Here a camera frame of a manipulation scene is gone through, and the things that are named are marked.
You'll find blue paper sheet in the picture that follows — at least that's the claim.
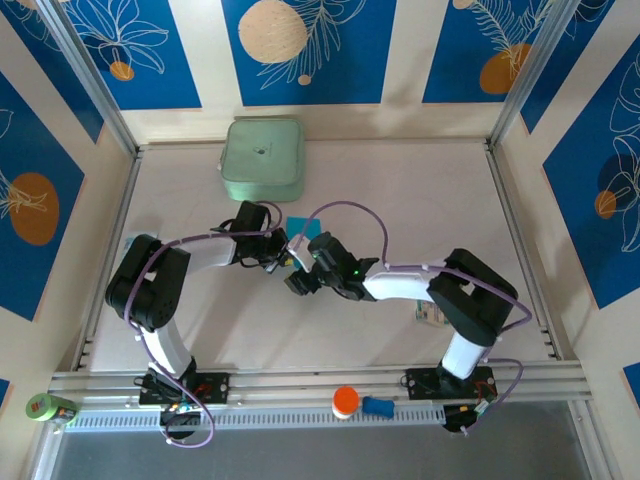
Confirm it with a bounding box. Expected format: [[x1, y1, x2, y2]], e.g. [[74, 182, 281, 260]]
[[287, 215, 325, 271]]

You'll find pale green zip case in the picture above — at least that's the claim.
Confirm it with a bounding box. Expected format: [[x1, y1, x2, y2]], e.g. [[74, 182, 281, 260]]
[[218, 117, 305, 203]]

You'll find printed paper card packet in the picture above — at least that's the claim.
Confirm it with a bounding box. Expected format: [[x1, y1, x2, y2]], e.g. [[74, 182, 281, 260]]
[[413, 299, 449, 327]]

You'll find black controller board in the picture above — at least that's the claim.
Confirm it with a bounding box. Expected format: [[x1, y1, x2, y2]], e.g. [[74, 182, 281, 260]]
[[442, 402, 496, 436], [158, 402, 202, 442]]

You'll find green tape roll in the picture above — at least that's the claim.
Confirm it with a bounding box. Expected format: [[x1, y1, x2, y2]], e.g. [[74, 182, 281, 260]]
[[25, 392, 57, 425]]

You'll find wide aluminium frame rail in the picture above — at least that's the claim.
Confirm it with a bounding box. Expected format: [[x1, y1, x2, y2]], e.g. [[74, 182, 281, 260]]
[[47, 360, 596, 409]]

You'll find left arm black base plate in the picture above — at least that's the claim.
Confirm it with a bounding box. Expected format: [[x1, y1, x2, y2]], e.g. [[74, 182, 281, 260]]
[[138, 370, 231, 407]]

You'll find white slotted cable duct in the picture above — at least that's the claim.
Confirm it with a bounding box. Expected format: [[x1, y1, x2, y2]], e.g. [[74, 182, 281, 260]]
[[67, 405, 446, 430]]

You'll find aluminium table side rail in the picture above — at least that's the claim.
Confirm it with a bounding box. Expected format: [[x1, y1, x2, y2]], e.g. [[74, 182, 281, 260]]
[[69, 147, 146, 374], [484, 140, 561, 361]]

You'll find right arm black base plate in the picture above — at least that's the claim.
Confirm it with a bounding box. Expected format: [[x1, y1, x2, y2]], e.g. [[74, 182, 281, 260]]
[[399, 365, 497, 401]]

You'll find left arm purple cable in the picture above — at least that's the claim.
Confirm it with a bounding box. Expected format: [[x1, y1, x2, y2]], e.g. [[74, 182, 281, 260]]
[[127, 200, 281, 449]]

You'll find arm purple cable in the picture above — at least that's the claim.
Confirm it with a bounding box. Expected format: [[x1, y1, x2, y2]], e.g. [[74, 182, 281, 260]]
[[294, 200, 534, 436], [127, 200, 281, 449]]

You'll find blue floral wall poster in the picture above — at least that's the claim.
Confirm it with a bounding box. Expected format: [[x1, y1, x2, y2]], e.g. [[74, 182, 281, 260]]
[[47, 0, 204, 112], [542, 47, 640, 311], [221, 0, 399, 107], [519, 0, 619, 135], [0, 0, 106, 146], [422, 0, 556, 105], [0, 69, 86, 324]]

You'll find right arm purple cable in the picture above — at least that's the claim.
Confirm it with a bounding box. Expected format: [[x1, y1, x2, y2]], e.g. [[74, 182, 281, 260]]
[[294, 200, 534, 436]]

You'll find aluminium frame post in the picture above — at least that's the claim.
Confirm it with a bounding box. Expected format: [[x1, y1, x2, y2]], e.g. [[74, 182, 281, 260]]
[[34, 0, 144, 159], [488, 0, 586, 151]]

